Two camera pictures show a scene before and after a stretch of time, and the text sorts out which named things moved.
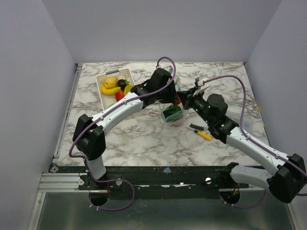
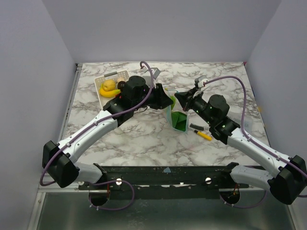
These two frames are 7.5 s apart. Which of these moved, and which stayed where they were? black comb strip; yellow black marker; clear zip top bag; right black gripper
Moved: clear zip top bag
Stayed: black comb strip; right black gripper; yellow black marker
